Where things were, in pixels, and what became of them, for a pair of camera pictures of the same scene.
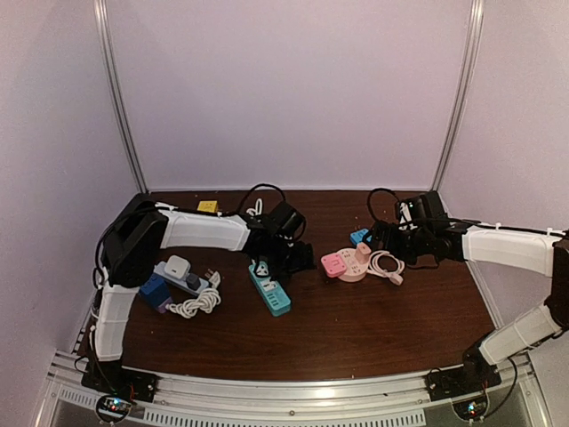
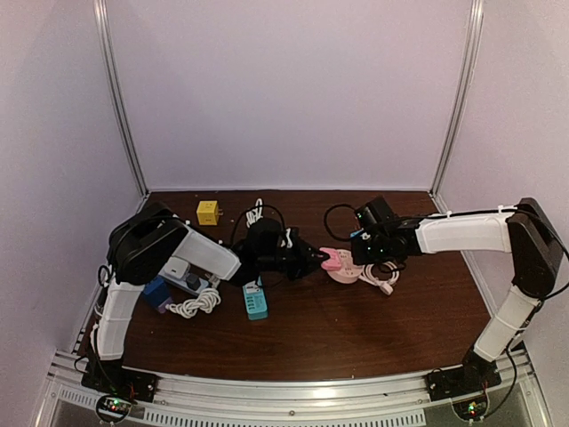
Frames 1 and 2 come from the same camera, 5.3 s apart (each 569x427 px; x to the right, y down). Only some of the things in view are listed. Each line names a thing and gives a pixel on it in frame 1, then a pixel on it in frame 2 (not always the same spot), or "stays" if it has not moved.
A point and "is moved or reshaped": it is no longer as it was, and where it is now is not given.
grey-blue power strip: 180,283 stays
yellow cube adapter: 207,205 stays
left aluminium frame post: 103,30 stays
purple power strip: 162,307 stays
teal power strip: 271,293 to 255,300
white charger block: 177,267 stays
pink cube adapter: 333,264 is moved or reshaped
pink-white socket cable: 394,276 is moved or reshaped
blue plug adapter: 356,237 stays
